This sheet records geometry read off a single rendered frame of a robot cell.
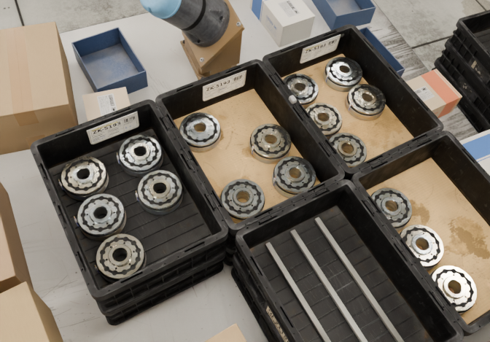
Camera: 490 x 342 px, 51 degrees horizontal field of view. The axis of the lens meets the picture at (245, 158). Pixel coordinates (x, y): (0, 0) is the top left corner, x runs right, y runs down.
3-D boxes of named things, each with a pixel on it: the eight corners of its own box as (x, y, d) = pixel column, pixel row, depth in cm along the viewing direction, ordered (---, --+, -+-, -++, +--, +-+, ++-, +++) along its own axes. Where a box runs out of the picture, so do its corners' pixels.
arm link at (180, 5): (176, 38, 144) (141, 19, 133) (165, 1, 149) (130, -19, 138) (208, 12, 138) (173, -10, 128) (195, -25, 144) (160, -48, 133)
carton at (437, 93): (412, 130, 154) (421, 115, 147) (387, 101, 159) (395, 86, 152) (452, 111, 159) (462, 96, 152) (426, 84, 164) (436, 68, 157)
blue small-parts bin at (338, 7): (306, -7, 182) (310, -23, 176) (344, -15, 186) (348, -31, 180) (332, 32, 173) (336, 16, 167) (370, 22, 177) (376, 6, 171)
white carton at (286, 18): (249, 8, 176) (251, -13, 169) (279, -2, 180) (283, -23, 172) (278, 47, 167) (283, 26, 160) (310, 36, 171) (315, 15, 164)
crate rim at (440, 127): (258, 63, 136) (259, 57, 133) (350, 28, 145) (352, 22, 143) (345, 181, 118) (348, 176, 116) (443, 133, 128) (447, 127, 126)
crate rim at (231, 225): (153, 103, 126) (152, 96, 124) (258, 63, 136) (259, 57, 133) (231, 238, 109) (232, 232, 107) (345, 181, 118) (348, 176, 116)
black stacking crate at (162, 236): (42, 171, 125) (29, 145, 115) (155, 126, 134) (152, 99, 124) (103, 316, 108) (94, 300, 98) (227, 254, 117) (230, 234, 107)
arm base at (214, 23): (183, 23, 158) (160, 10, 150) (216, -13, 152) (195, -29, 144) (201, 57, 151) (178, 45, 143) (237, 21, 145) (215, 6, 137)
